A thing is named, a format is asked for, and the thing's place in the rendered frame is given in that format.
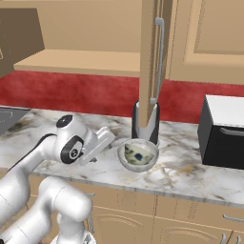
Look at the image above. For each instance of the grey patterned bowl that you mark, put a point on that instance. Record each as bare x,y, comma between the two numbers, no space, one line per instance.
138,165

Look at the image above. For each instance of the tan closed cabinet door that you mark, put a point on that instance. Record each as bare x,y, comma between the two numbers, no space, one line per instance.
206,31

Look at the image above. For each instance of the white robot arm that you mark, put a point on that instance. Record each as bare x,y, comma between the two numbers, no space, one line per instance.
19,178

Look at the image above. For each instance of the tan drawer front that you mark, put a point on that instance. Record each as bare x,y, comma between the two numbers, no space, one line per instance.
235,227

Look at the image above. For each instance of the black and white cylindrical appliance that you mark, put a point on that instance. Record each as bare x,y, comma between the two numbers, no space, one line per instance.
154,127

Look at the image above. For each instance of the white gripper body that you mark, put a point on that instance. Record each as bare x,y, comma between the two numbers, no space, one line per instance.
102,138

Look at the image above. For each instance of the tan open cabinet door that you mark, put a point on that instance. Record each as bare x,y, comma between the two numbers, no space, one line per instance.
146,63

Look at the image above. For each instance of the tan open wall cabinet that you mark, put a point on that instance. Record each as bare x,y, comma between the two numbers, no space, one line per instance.
79,62

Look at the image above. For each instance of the black toaster oven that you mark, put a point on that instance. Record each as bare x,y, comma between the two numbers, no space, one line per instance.
222,152

